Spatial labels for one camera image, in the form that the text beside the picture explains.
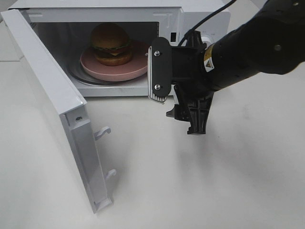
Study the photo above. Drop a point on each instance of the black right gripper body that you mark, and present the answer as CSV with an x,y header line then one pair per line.
x,y
188,71

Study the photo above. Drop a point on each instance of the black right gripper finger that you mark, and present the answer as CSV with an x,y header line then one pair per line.
x,y
194,40
192,110

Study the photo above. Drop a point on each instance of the pink round plate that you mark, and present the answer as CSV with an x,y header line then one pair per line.
x,y
136,67

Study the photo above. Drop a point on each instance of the burger with lettuce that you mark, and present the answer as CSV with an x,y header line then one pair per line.
x,y
111,44

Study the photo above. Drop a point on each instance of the white microwave door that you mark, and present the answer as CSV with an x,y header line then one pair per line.
x,y
62,105

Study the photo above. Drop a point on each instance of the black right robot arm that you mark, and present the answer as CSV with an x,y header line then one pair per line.
x,y
272,41

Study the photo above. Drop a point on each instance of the white upper power knob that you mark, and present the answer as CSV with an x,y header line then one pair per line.
x,y
207,40

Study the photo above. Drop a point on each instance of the white microwave oven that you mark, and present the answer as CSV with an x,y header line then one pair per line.
x,y
55,32

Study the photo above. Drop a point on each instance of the glass turntable plate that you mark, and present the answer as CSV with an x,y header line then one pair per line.
x,y
95,78

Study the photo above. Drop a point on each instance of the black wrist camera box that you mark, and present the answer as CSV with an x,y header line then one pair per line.
x,y
159,69

